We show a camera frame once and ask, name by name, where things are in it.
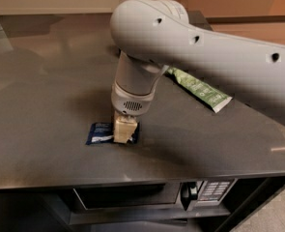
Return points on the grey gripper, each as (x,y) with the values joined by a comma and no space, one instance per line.
(131,101)

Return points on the blue rxbar wrapper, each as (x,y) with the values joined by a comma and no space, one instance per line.
(100,132)

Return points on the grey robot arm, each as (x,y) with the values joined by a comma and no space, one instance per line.
(154,35)

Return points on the grey microwave oven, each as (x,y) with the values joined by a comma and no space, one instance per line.
(186,195)

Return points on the green chip bag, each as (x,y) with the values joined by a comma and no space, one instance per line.
(212,97)

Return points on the dark shelf under counter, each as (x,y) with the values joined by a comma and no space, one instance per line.
(57,207)

